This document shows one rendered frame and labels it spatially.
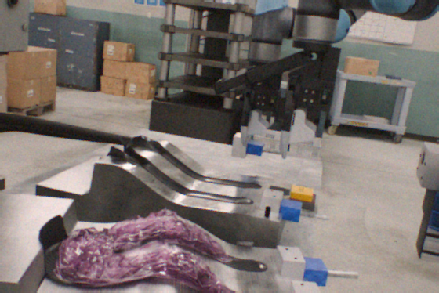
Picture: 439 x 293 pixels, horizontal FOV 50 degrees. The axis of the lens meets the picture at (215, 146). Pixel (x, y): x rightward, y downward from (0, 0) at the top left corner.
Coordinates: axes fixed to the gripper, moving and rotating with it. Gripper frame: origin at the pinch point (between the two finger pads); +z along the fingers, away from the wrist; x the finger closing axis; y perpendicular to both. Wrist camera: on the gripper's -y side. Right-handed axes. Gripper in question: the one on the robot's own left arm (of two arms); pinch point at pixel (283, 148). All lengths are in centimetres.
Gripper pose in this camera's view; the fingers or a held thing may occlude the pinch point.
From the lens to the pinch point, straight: 90.1
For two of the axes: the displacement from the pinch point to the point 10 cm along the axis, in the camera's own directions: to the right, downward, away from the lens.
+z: -1.3, 9.6, 2.4
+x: 2.4, -2.0, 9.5
